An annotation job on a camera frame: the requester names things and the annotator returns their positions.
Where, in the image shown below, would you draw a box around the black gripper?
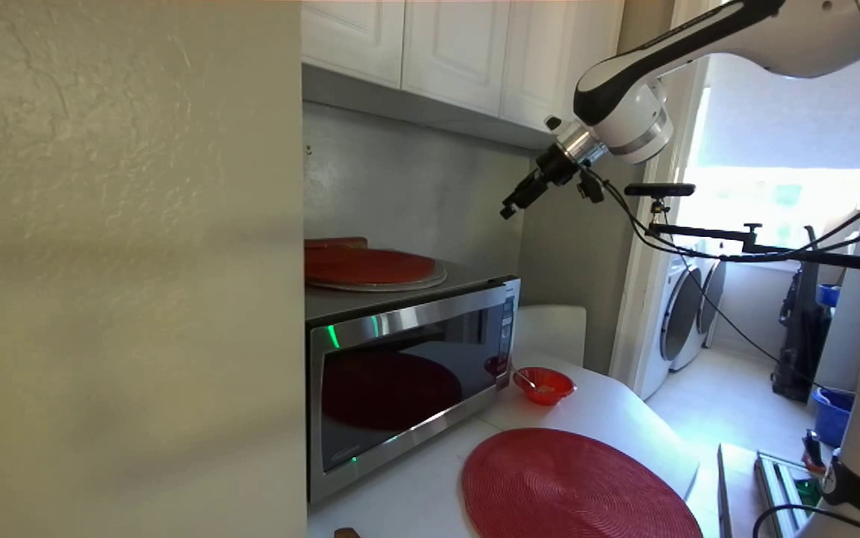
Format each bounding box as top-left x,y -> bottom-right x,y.
497,146 -> 578,222

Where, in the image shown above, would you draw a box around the red round placemat top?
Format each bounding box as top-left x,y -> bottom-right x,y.
303,248 -> 435,288

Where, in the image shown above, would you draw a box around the red round placemat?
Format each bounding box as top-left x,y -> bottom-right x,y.
303,248 -> 435,288
460,427 -> 700,538

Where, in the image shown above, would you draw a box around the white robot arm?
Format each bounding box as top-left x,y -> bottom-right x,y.
500,0 -> 860,219

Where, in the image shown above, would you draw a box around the stainless steel microwave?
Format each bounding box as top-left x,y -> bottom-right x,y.
303,263 -> 518,505

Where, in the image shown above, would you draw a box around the red round placemat bottom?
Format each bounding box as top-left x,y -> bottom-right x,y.
460,427 -> 700,538

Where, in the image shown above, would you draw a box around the white upper cabinets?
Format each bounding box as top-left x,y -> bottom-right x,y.
302,0 -> 624,130

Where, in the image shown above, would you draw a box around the red plastic bowl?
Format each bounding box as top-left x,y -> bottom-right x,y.
514,369 -> 575,406

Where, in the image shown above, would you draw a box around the white washing machine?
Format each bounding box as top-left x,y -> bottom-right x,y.
635,258 -> 717,402

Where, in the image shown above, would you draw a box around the brown wooden crescent piece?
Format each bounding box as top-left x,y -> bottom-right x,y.
333,526 -> 361,538

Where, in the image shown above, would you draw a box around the blue bucket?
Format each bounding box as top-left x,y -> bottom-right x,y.
812,387 -> 853,447

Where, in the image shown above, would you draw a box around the black camera stand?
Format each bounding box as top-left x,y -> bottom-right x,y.
624,182 -> 860,269

